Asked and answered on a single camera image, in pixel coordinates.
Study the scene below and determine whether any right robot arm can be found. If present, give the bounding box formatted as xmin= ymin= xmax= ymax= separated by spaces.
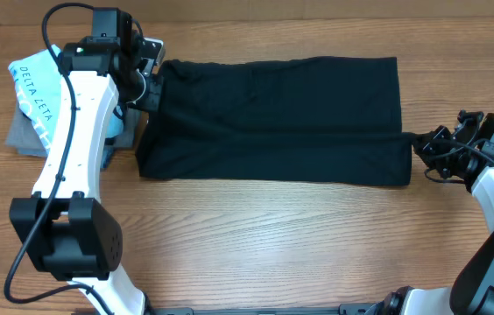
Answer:
xmin=363 ymin=125 xmax=494 ymax=314

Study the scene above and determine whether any black t-shirt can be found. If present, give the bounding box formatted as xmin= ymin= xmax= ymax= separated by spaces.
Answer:
xmin=136 ymin=57 xmax=412 ymax=186

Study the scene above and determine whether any blue denim garment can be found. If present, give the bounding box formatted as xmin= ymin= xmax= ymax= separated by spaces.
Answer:
xmin=100 ymin=146 xmax=116 ymax=171

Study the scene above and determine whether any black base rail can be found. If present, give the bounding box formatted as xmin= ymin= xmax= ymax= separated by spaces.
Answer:
xmin=145 ymin=302 xmax=401 ymax=315

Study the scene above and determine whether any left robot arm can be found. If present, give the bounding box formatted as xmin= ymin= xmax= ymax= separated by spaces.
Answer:
xmin=9 ymin=7 xmax=165 ymax=315

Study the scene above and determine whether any grey folded garment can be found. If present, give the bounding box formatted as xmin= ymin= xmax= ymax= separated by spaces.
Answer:
xmin=5 ymin=105 xmax=141 ymax=157

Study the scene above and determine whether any light blue printed t-shirt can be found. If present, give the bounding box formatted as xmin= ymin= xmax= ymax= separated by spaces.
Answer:
xmin=7 ymin=43 xmax=125 ymax=158

